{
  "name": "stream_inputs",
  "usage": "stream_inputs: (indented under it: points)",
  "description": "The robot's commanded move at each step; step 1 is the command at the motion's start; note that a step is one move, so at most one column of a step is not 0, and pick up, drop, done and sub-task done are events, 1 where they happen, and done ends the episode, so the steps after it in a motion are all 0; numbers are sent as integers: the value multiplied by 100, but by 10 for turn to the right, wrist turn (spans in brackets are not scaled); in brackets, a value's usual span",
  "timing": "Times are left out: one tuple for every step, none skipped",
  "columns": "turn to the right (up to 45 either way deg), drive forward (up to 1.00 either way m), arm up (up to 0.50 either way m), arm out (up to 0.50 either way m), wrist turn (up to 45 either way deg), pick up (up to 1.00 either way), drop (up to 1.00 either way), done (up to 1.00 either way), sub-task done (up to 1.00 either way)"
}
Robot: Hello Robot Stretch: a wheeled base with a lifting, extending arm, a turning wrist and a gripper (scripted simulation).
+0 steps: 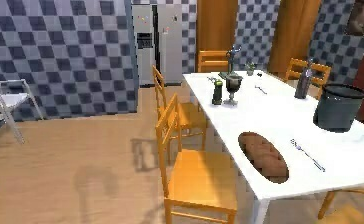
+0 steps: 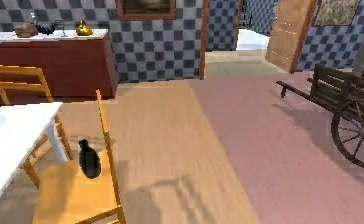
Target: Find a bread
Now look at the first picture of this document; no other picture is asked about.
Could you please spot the dark goblet cup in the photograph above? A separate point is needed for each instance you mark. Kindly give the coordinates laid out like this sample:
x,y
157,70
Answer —
x,y
233,85

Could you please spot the brown wooden door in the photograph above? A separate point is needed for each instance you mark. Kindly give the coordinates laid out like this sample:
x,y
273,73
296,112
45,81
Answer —
x,y
291,36
217,30

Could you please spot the white dining table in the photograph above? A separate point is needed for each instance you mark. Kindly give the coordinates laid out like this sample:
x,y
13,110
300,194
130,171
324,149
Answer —
x,y
276,116

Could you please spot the small silver utensil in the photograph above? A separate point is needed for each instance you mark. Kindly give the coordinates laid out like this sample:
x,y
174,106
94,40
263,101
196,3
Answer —
x,y
261,89

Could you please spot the silver fork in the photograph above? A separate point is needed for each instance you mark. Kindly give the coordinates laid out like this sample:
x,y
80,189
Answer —
x,y
308,155

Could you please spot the brown bread loaf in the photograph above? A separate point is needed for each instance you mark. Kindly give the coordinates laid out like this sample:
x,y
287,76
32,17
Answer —
x,y
264,156

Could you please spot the small potted plant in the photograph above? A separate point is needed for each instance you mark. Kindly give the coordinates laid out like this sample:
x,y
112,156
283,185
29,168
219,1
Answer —
x,y
250,68

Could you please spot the grey double door fridge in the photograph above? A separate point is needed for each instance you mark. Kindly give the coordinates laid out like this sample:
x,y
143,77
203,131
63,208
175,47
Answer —
x,y
158,43

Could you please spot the dark glass bottle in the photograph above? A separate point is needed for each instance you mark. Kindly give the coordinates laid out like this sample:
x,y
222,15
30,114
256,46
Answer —
x,y
303,83

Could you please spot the dark figurine statue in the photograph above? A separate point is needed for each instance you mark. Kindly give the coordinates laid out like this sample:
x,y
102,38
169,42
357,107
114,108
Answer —
x,y
232,60

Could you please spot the orange wooden chair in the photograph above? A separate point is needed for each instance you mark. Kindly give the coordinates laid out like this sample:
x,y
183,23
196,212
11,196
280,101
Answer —
x,y
185,113
200,180
346,210
310,71
212,61

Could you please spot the black green spray bottle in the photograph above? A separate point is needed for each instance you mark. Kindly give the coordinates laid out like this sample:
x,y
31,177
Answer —
x,y
217,91

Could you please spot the dark grey pot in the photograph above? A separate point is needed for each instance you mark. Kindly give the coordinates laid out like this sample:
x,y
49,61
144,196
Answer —
x,y
338,108

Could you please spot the white metal shelf rack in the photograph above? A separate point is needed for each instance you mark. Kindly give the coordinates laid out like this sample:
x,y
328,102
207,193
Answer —
x,y
8,103

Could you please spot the dark framed wall picture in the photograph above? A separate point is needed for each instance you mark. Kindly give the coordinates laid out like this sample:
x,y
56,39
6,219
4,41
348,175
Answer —
x,y
360,18

